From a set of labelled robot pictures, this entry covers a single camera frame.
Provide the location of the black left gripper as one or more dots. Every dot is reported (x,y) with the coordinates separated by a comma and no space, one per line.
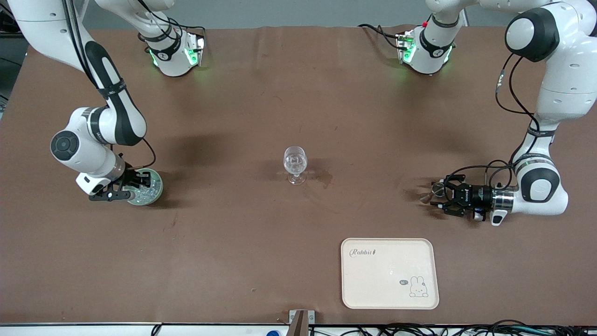
(475,193)

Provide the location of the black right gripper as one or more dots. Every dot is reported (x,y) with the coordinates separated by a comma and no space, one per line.
(132,178)

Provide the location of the metal jigger cup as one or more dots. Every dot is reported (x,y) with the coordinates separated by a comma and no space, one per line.
(437,187)

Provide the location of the clear ice cubes pile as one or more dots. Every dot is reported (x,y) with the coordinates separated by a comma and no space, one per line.
(148,195)

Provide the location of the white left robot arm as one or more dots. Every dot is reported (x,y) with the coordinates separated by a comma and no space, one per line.
(564,70)

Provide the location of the clear wine glass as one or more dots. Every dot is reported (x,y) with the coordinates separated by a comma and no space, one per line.
(295,161)

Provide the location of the green ceramic bowl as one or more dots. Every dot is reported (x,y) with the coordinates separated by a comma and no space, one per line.
(158,193)

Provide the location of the cream rabbit print tray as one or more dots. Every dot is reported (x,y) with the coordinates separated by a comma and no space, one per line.
(389,280)

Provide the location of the brown table cover sheet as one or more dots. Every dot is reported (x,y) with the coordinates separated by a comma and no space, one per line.
(298,93)

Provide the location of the grey metal mount bracket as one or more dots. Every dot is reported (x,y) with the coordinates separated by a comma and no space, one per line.
(301,322)

